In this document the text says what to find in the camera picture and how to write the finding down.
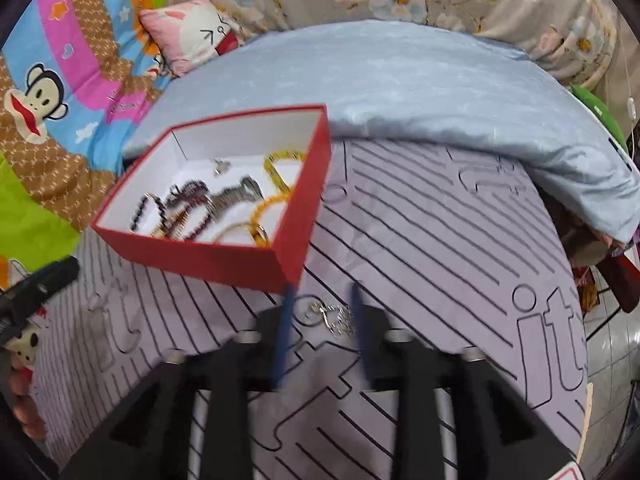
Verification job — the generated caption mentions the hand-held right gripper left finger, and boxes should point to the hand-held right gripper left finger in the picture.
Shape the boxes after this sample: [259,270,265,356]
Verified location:
[60,282,301,480]

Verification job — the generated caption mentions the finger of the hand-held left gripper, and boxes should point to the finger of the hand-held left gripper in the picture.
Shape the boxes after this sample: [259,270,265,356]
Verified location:
[0,256,81,336]

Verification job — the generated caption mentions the light blue pillow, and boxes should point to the light blue pillow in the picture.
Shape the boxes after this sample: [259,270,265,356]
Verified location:
[122,20,640,246]

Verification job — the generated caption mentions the monkey printed blanket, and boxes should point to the monkey printed blanket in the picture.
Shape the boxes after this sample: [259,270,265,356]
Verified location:
[0,0,176,311]

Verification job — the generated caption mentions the dark purple bead bracelet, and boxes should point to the dark purple bead bracelet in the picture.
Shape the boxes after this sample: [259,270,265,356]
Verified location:
[165,182,213,241]

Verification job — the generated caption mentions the rose gold bangle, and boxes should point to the rose gold bangle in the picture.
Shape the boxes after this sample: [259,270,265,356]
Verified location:
[217,220,275,247]

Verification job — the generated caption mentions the yellow bead bracelet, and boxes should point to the yellow bead bracelet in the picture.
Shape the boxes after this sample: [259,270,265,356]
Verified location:
[262,149,308,196]

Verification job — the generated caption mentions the pink rabbit pillow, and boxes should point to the pink rabbit pillow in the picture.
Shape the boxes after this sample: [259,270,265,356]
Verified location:
[139,0,246,77]

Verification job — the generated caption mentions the amber bead bracelet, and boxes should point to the amber bead bracelet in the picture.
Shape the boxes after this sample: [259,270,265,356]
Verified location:
[249,194,292,248]

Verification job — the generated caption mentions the silver watch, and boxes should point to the silver watch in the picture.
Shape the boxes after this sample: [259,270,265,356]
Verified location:
[207,175,263,218]

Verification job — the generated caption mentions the silver chain necklace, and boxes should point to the silver chain necklace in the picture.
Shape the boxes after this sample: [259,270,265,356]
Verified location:
[306,299,358,337]

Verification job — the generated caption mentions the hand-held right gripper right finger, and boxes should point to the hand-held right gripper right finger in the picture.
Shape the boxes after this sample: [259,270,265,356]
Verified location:
[350,282,571,480]

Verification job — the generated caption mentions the person's left hand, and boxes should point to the person's left hand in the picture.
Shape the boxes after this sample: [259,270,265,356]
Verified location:
[7,355,48,441]

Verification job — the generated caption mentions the brown wooden furniture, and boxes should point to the brown wooden furniture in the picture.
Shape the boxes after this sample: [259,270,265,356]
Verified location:
[560,225,640,313]

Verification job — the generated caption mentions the red jewelry box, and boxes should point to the red jewelry box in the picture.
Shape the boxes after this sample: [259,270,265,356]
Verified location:
[91,104,333,295]

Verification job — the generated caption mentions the green plastic item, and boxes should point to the green plastic item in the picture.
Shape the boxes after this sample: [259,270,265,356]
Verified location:
[570,85,628,153]

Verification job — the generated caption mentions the white cable with switch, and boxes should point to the white cable with switch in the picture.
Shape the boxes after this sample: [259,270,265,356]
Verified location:
[612,25,640,161]

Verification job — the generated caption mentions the cartoon dog printed cloth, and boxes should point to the cartoon dog printed cloth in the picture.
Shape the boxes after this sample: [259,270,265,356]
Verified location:
[5,322,48,376]

